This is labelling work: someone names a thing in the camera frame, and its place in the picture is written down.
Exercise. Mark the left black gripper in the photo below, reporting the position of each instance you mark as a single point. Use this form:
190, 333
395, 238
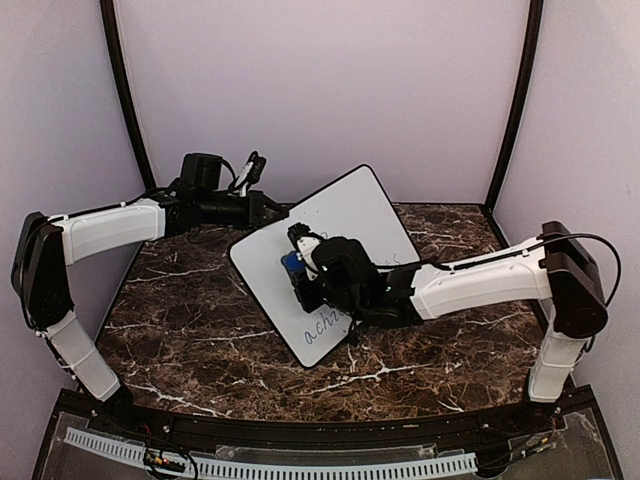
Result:
256, 212

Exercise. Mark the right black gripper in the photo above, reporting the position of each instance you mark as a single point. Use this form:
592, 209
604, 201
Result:
308, 300

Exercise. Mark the blue whiteboard eraser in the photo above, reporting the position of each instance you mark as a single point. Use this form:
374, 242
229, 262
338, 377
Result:
292, 264

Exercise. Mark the white whiteboard with black frame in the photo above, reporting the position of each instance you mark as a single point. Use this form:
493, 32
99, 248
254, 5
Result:
354, 206

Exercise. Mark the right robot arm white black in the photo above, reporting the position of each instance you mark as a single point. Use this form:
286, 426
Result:
553, 266

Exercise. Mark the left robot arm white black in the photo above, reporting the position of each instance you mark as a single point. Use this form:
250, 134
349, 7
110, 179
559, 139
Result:
49, 245

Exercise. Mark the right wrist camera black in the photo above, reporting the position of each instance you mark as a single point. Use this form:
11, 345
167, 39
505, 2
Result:
343, 263

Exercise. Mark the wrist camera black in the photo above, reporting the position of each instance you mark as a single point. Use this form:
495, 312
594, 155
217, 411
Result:
343, 263
202, 170

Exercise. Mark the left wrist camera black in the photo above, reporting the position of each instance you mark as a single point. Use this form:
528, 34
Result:
202, 170

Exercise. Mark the white slotted cable duct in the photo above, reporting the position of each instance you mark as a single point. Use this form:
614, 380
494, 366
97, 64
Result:
259, 463

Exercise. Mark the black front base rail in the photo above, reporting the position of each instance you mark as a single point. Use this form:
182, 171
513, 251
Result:
480, 428

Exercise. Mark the left black frame post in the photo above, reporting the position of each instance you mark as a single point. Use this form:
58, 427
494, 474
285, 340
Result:
124, 92

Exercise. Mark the black frame post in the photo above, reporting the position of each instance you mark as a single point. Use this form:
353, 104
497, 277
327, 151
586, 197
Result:
521, 89
124, 92

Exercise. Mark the right black frame post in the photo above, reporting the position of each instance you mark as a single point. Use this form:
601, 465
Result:
521, 89

